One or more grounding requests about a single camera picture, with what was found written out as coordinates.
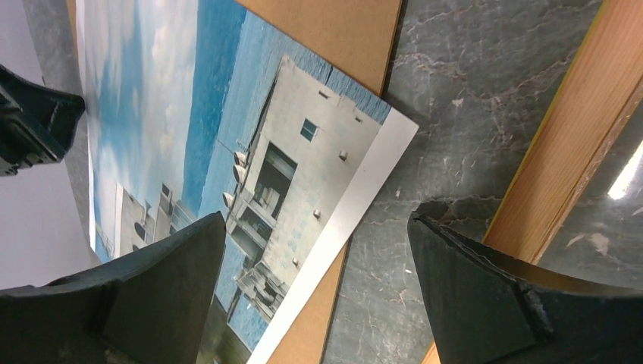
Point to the building and sky photo print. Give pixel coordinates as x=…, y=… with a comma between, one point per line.
x=202, y=107

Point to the yellow wooden picture frame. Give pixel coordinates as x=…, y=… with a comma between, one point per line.
x=596, y=99

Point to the clear acrylic sheet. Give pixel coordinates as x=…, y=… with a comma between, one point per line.
x=601, y=239

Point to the brown cardboard backing board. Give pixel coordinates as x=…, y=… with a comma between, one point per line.
x=326, y=35

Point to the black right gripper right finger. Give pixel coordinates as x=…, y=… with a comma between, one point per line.
x=484, y=306

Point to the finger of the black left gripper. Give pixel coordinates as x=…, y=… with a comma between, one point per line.
x=38, y=124

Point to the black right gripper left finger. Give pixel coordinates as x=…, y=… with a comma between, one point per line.
x=148, y=306

